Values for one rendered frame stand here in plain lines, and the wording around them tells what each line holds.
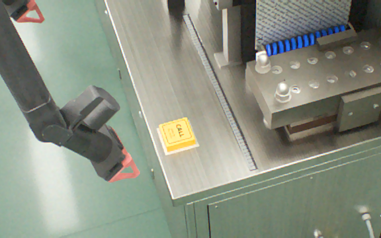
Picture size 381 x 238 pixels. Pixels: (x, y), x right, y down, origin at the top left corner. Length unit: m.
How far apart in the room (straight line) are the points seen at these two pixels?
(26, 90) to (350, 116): 0.77
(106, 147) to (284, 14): 0.54
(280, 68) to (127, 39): 0.47
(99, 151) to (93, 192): 1.35
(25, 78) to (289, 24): 0.71
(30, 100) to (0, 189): 1.60
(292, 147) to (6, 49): 0.77
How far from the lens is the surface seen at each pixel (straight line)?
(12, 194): 2.72
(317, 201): 1.79
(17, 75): 1.13
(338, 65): 1.60
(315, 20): 1.64
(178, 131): 1.60
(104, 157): 1.32
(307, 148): 1.61
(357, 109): 1.59
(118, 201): 2.61
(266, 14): 1.56
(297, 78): 1.56
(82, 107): 1.23
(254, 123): 1.64
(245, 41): 1.71
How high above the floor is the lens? 2.21
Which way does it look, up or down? 52 degrees down
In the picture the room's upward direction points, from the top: 5 degrees counter-clockwise
